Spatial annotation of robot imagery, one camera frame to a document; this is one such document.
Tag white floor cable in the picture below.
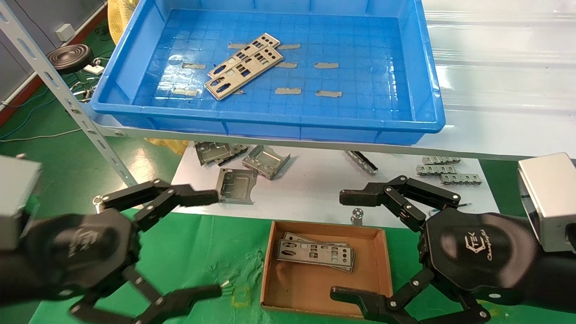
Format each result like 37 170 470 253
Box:
0 128 83 144

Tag grey sheet metal frame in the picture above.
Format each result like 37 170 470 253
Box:
242 144 291 181

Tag grey flat metal plate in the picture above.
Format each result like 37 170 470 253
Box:
215 167 258 206

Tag white wall socket box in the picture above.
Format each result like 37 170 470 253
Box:
55 23 75 42

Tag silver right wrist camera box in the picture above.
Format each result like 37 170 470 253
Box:
517 152 576 253

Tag grey stamped metal part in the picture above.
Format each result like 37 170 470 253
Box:
194 141 234 167
215 143 249 165

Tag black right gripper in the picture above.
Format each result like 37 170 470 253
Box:
330 175 541 324

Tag green table cloth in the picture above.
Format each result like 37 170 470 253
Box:
27 158 576 324

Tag black round stool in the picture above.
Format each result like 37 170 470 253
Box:
45 43 99 97

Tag long dark metal rail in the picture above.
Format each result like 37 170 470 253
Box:
344 150 379 176

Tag silver io shield plate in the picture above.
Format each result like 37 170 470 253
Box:
275 239 356 273
204 45 284 101
207 32 281 80
282 231 357 273

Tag blue plastic tray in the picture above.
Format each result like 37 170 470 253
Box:
89 0 446 145

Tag white perforated steel post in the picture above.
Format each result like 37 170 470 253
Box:
0 0 138 187

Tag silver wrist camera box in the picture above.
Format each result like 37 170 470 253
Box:
0 154 43 252
517 152 576 253

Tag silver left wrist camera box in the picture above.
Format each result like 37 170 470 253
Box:
0 154 43 252

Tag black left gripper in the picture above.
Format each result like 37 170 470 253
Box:
22 178 224 324

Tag brown cardboard box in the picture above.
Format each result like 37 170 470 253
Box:
260 220 395 320

